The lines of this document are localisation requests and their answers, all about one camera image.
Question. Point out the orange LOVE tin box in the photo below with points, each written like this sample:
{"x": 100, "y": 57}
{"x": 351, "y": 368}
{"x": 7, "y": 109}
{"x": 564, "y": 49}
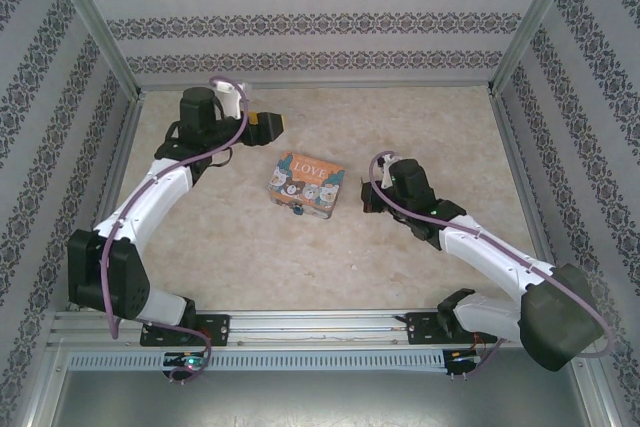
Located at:
{"x": 307, "y": 182}

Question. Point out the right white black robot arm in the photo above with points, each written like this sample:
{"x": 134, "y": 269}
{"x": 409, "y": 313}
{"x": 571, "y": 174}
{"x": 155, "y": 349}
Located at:
{"x": 480, "y": 247}

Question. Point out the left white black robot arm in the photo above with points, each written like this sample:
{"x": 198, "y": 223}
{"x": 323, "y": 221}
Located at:
{"x": 155, "y": 192}

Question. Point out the right controller circuit board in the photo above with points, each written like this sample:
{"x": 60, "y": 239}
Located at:
{"x": 462, "y": 357}

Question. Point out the controller circuit board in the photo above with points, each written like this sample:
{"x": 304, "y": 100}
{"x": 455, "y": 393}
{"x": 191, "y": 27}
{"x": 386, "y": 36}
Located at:
{"x": 462, "y": 357}
{"x": 186, "y": 361}

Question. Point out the left controller circuit board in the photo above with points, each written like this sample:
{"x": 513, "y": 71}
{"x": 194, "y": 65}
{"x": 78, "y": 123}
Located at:
{"x": 186, "y": 361}

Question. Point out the aluminium frame crossbar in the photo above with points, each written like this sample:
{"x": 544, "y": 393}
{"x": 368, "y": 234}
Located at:
{"x": 315, "y": 85}

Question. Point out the aluminium side frame rail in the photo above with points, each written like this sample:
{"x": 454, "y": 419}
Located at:
{"x": 525, "y": 182}
{"x": 112, "y": 187}

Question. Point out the aluminium mounting rail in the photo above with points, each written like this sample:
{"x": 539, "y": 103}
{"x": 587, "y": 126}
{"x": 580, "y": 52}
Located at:
{"x": 320, "y": 327}

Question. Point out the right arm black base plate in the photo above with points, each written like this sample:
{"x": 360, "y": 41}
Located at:
{"x": 420, "y": 329}

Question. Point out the aluminium frame post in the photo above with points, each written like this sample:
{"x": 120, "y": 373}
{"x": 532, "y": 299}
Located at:
{"x": 537, "y": 17}
{"x": 95, "y": 22}

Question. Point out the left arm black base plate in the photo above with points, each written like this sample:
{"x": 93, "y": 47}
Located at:
{"x": 215, "y": 329}

